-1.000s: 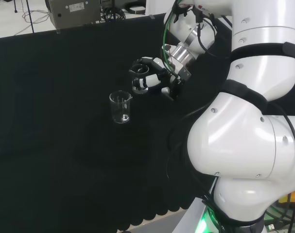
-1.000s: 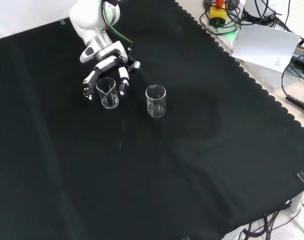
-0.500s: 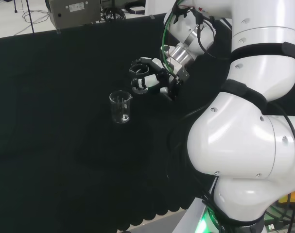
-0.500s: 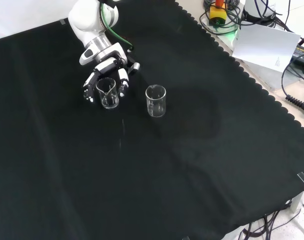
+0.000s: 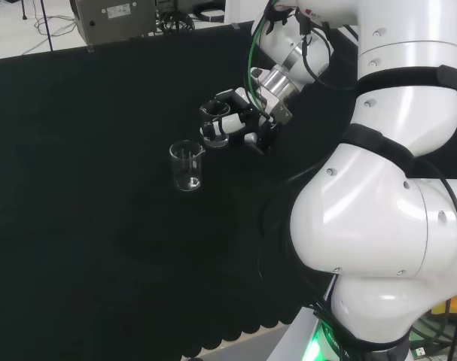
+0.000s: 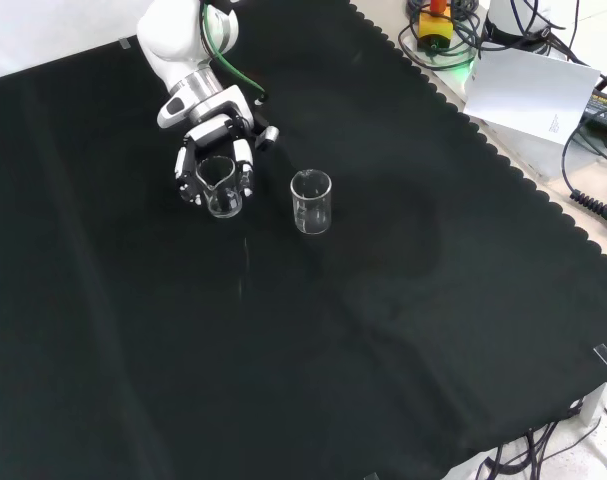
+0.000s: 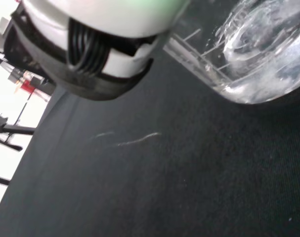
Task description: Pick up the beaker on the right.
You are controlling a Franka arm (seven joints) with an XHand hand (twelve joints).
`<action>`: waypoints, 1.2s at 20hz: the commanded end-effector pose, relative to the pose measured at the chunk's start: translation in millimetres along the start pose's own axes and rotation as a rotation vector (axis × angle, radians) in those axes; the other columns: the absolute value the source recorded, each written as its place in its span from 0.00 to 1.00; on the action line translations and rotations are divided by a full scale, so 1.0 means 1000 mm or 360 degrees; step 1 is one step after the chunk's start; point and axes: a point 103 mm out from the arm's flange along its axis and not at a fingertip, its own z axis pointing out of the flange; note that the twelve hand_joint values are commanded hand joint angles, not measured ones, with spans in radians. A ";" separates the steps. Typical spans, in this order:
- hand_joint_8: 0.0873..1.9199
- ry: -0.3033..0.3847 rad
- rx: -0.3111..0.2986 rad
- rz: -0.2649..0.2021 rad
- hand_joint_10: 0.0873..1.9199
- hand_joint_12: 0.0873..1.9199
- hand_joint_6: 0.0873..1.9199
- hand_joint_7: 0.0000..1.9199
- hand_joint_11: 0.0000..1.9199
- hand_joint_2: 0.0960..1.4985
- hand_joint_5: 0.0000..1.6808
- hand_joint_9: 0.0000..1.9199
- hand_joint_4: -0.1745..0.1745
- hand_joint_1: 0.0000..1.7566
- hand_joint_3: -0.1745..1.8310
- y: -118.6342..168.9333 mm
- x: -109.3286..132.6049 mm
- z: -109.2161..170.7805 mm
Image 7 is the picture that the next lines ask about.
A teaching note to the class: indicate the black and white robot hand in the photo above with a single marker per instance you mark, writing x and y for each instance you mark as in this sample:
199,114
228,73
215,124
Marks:
110,14

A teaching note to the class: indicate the red and grey fixture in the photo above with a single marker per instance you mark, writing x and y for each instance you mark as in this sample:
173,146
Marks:
28,86

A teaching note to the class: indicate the black cloth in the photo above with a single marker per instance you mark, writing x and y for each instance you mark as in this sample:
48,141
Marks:
152,172

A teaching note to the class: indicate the black camera tripod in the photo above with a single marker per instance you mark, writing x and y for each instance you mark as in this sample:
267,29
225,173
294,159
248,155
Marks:
13,129

